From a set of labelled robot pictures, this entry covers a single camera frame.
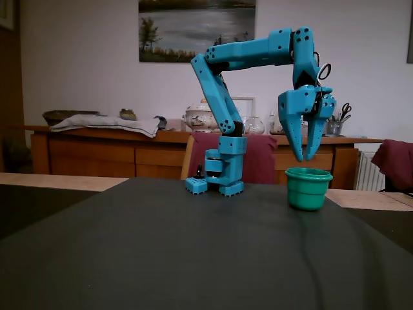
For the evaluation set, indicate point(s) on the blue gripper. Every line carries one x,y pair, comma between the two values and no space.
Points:
295,104

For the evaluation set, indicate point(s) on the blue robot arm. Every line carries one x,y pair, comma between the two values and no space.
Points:
245,53

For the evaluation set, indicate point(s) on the metal pen cup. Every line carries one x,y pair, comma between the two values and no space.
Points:
334,128

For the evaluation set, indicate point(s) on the tall glass vase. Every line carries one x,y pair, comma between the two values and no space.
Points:
277,127

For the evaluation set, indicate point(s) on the round glass vase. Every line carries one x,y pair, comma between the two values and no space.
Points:
255,126

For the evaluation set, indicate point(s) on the dark red covered chair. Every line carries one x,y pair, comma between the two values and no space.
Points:
397,161
258,158

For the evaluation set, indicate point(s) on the teal plastic cup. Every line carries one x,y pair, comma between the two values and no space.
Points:
306,190

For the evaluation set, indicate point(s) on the white radiator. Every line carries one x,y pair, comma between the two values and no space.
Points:
371,171

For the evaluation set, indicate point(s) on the black power plug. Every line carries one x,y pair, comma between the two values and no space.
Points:
200,171

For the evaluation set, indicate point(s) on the dark grey mat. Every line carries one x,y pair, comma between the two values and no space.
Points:
206,258

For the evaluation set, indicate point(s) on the landscape painting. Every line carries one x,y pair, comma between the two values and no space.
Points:
180,29

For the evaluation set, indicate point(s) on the folded grey cloth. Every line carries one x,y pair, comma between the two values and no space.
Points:
106,124

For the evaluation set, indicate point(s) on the wooden sideboard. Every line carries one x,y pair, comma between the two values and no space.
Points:
96,155

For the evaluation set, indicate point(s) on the dark woven bowl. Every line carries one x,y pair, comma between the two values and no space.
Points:
64,115

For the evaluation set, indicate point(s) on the small white picture frame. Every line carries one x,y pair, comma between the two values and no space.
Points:
246,105

